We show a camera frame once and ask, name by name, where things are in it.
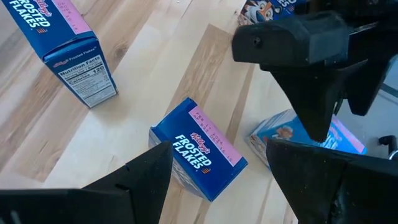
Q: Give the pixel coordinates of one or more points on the Frosted Flakes cereal box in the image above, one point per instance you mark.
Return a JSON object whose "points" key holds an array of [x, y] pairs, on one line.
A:
{"points": [[56, 31], [264, 9], [199, 146]]}

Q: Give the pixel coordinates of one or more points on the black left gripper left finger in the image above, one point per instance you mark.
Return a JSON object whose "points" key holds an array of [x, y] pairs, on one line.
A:
{"points": [[136, 189]]}

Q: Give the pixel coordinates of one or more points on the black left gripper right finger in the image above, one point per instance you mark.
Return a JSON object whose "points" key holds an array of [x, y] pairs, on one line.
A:
{"points": [[326, 186]]}

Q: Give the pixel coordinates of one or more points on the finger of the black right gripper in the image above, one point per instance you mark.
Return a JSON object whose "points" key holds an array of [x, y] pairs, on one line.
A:
{"points": [[365, 90], [311, 99]]}

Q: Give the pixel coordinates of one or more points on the Rice Krispies cereal box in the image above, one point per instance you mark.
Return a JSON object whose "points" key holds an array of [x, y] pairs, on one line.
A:
{"points": [[286, 133]]}

